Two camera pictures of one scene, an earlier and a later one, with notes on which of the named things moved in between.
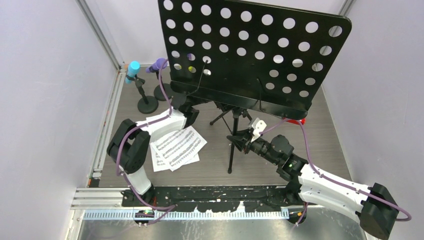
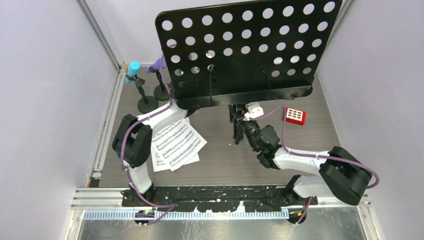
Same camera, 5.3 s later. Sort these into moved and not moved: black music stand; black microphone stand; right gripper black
Moved: right gripper black; black music stand
Not moved: black microphone stand
